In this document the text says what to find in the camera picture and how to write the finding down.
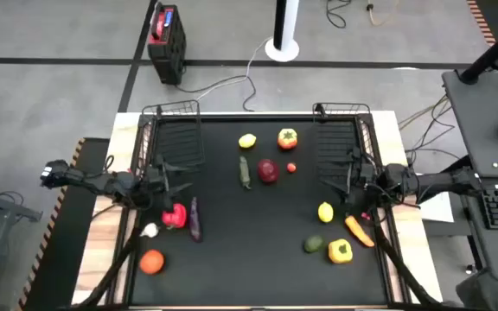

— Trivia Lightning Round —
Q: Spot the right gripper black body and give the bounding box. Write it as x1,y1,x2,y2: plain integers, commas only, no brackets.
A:
348,158,380,203

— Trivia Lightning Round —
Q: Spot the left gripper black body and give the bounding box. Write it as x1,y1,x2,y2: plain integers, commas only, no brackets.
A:
139,162,171,208

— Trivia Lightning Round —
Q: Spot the yellow lemon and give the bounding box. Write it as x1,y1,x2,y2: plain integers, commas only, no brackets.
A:
238,133,258,149
317,201,335,225

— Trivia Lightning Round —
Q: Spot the red bell pepper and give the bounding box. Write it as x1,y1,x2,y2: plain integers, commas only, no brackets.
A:
161,202,188,230

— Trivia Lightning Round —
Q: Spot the purple eggplant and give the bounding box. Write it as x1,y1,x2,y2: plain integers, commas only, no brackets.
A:
188,196,204,244

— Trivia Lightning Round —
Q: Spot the white garlic bulb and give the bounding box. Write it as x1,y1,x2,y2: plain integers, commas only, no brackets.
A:
139,222,160,239

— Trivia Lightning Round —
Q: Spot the orange carrot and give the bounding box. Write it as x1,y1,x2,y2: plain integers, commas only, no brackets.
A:
344,215,376,249

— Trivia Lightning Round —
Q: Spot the orange-red tomato green stem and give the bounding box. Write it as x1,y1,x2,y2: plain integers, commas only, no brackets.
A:
277,128,298,151

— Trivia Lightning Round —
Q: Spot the green avocado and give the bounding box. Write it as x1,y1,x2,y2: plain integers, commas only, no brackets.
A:
303,235,325,254

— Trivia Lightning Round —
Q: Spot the yellow bell pepper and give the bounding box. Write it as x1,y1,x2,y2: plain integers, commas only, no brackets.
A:
328,238,354,265

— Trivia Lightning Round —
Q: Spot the green cucumber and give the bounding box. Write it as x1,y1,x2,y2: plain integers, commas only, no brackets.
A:
238,155,252,190

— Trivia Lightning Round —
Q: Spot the dark red round fruit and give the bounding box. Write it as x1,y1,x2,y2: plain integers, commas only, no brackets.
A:
257,158,281,185

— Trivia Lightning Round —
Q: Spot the round orange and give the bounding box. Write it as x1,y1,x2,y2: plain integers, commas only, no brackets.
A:
138,249,166,276

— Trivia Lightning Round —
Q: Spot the white paper sheet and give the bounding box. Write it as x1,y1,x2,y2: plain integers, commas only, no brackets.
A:
419,192,456,224

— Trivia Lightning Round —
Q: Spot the black hazard-striped floor mat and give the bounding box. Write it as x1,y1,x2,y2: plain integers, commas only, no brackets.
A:
467,0,498,47
15,136,112,311

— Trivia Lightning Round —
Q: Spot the black table mat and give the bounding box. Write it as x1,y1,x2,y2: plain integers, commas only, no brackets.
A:
130,118,388,306

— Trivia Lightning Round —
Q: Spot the black and red battery box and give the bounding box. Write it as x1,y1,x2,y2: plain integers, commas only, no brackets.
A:
147,3,188,86

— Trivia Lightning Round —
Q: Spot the white black pole stand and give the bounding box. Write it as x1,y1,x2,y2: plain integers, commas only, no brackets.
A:
265,0,301,63

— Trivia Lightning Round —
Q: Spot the black desk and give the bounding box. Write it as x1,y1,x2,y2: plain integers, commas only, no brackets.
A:
442,68,498,282

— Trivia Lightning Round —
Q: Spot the person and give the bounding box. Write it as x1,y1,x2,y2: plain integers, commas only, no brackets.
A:
455,266,498,311

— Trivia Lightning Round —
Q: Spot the black wire basket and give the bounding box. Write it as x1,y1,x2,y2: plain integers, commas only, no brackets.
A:
312,102,374,175
138,99,206,175

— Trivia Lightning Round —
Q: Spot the desk cable bundle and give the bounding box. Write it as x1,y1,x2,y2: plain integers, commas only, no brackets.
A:
398,94,458,174

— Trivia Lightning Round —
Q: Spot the white floor cable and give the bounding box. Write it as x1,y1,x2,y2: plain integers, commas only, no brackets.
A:
195,36,272,103

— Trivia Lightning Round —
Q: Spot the black coiled floor cable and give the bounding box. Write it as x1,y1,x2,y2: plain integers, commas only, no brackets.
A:
325,0,354,29

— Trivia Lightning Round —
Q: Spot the tan floor cable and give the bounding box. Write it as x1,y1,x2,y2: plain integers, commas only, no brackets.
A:
366,0,399,26

